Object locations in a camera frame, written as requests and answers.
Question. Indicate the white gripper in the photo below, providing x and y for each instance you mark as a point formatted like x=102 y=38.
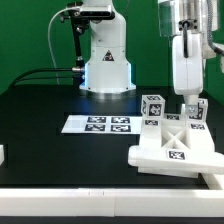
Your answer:
x=188 y=72

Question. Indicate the white piece at left edge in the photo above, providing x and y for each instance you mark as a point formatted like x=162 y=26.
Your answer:
x=1 y=154

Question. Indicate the white marker base plate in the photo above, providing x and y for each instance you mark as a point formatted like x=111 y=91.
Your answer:
x=77 y=124

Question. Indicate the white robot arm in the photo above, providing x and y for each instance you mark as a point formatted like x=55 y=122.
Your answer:
x=100 y=37

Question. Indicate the white L-shaped wall fence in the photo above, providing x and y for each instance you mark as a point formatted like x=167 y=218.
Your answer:
x=116 y=202

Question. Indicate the white chair back frame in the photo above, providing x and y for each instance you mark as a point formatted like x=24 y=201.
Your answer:
x=175 y=147

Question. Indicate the white marker cube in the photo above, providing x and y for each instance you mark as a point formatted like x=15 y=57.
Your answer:
x=202 y=111
x=152 y=106

